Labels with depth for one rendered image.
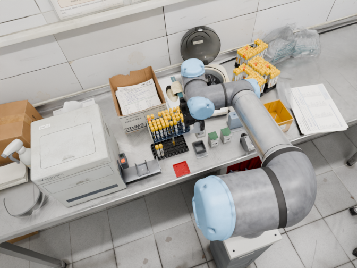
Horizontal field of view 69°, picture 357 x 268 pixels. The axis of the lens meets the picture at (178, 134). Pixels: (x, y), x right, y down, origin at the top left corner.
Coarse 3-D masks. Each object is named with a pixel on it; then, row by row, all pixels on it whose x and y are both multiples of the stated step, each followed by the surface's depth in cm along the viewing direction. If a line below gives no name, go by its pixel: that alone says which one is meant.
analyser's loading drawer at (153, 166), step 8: (144, 160) 118; (152, 160) 121; (128, 168) 120; (136, 168) 116; (144, 168) 119; (152, 168) 119; (160, 168) 116; (128, 176) 117; (136, 176) 117; (144, 176) 117
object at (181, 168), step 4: (176, 164) 123; (180, 164) 123; (184, 164) 123; (176, 168) 122; (180, 168) 122; (184, 168) 122; (188, 168) 121; (176, 172) 121; (180, 172) 121; (184, 172) 120; (188, 172) 120; (176, 176) 119; (180, 176) 119
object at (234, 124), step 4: (232, 112) 125; (228, 116) 128; (232, 116) 124; (236, 116) 124; (228, 120) 129; (232, 120) 125; (236, 120) 125; (228, 124) 131; (232, 124) 128; (236, 124) 128; (240, 124) 129; (232, 128) 130; (236, 128) 131; (240, 128) 131
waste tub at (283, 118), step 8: (264, 104) 127; (272, 104) 129; (280, 104) 128; (272, 112) 135; (280, 112) 130; (288, 112) 123; (280, 120) 132; (288, 120) 121; (280, 128) 124; (288, 128) 127
